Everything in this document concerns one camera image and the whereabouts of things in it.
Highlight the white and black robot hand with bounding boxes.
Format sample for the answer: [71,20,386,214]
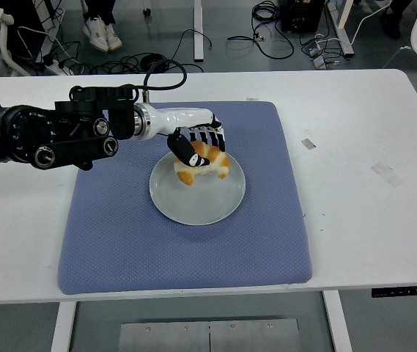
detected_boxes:
[148,106,228,169]

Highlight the golden croissant bread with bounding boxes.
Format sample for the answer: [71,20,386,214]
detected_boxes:
[173,141,231,187]

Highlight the round grey plate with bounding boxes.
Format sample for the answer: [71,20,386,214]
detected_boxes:
[149,150,247,227]

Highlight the person's white shoe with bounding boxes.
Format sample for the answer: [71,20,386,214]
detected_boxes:
[104,23,123,51]
[82,16,108,52]

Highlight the person's legs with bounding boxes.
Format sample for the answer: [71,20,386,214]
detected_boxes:
[83,0,117,23]

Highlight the blue quilted mat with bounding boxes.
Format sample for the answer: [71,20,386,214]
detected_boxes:
[56,101,312,296]

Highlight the black equipment box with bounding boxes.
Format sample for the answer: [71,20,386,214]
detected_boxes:
[280,0,325,32]

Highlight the white office chair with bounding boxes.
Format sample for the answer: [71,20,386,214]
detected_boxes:
[0,9,33,77]

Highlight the large clear tape piece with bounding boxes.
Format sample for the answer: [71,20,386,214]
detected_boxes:
[370,161,404,188]

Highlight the person's black shoe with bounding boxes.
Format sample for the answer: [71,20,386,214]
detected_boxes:
[380,12,402,40]

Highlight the white table leg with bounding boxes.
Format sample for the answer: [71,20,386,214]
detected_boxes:
[50,302,77,352]
[322,291,353,352]

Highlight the black table control panel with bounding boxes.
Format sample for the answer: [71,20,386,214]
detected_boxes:
[371,285,417,298]

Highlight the coiled black cable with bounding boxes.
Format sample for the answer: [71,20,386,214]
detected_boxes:
[94,52,205,74]

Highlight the arched black cable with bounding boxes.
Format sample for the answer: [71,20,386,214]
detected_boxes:
[171,29,215,70]

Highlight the white desk frame foot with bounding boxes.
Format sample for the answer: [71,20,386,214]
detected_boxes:
[327,0,355,56]
[193,0,204,62]

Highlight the looped black cable bundle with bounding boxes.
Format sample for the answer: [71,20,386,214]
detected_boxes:
[226,0,295,59]

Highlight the white cable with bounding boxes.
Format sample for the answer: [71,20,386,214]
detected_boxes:
[350,0,392,43]

